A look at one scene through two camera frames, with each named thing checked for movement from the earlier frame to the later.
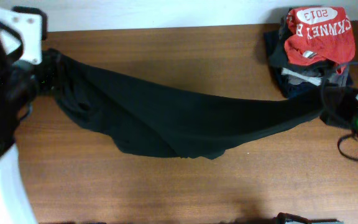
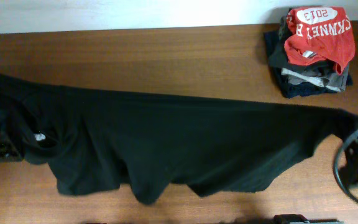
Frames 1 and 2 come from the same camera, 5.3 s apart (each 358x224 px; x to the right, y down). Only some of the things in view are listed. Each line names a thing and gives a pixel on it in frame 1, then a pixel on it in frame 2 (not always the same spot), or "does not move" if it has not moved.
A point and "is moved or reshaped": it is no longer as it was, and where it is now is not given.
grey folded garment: x=339 y=77 does not move
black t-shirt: x=143 y=116 is moved or reshaped
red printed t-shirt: x=317 y=33 does not move
